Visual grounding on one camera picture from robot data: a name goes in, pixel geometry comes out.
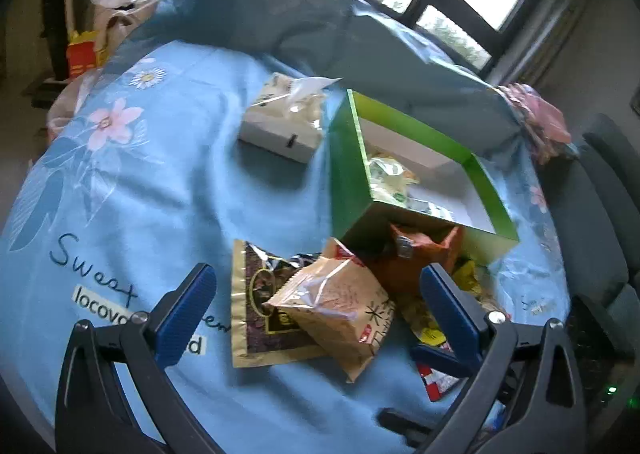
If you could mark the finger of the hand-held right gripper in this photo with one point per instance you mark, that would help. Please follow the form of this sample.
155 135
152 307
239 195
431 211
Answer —
432 361
405 426

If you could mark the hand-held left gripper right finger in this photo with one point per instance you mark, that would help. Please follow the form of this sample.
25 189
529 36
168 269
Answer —
447 314

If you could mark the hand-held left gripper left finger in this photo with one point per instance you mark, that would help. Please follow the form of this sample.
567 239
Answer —
187 306

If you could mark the yellow snack packet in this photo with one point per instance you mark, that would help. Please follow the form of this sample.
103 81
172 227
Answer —
430 334

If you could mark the orange snack packet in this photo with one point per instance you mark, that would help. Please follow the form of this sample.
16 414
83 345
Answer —
400 274

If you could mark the gold brown snack packet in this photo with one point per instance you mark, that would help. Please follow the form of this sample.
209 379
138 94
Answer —
255 329

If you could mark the kraft beige red snack packet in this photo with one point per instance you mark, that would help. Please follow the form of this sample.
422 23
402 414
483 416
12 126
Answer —
340 314

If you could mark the green cardboard box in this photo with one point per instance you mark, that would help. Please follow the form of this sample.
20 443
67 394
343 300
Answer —
350 174

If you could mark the red white striped snack packet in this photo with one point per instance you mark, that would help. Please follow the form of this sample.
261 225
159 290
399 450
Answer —
437 384

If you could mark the blue floral bedsheet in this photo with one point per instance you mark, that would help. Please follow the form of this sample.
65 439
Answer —
150 184

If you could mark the pale green snack packet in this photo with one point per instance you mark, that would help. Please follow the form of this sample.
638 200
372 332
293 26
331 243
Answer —
387 179

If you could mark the grey chair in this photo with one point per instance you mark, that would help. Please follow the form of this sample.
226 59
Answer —
600 194

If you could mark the soft tissue pack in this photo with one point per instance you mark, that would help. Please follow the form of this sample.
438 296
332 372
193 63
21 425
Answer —
280 134

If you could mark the pink cloth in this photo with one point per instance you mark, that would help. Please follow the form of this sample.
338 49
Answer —
545 119

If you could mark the red yellow paper bag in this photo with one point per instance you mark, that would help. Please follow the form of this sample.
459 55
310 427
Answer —
82 59

